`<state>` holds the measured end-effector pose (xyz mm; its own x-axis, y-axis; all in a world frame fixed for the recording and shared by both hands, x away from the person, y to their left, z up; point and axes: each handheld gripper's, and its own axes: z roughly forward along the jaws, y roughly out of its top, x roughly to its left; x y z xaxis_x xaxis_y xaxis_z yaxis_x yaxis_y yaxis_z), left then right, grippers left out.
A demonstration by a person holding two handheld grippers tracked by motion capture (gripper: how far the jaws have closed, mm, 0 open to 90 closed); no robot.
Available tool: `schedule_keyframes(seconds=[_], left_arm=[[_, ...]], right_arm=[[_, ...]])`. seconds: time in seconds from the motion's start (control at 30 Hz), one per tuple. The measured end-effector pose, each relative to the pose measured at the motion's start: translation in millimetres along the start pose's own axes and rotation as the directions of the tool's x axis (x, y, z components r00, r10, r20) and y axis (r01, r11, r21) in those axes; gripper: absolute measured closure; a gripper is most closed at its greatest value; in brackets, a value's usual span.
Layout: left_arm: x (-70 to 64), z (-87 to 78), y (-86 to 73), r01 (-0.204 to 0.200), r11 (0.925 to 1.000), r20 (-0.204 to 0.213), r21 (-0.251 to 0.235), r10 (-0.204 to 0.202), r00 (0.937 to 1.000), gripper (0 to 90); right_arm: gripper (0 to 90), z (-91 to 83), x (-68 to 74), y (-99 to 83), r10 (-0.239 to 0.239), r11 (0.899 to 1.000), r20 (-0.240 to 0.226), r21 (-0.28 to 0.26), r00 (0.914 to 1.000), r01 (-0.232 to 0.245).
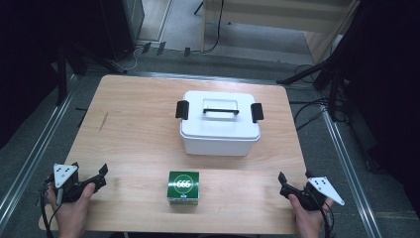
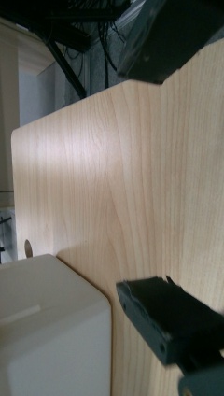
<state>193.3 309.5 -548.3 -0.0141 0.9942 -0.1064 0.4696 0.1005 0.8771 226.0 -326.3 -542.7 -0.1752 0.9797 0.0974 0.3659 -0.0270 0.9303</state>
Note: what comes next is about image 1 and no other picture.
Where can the black tripod stand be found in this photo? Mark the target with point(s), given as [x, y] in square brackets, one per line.
[310, 71]

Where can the light wooden furniture frame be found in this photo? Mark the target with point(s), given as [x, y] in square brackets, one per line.
[274, 15]

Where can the white plastic storage box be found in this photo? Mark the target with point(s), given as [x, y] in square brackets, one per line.
[218, 147]

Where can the person's right hand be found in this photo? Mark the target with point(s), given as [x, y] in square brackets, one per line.
[310, 223]

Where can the black upright stand post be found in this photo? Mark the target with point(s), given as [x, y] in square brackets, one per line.
[61, 76]

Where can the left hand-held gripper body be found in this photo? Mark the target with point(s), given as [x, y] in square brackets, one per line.
[67, 180]

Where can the metal floor rail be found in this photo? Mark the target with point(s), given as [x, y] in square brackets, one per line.
[350, 165]
[36, 145]

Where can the dark cabinet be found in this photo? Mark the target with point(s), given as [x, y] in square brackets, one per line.
[122, 26]

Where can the green square carton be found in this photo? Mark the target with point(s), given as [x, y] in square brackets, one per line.
[183, 185]

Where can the person's left hand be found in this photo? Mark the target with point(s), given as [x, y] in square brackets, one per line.
[71, 214]

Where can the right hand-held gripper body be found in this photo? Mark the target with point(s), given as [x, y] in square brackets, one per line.
[313, 195]

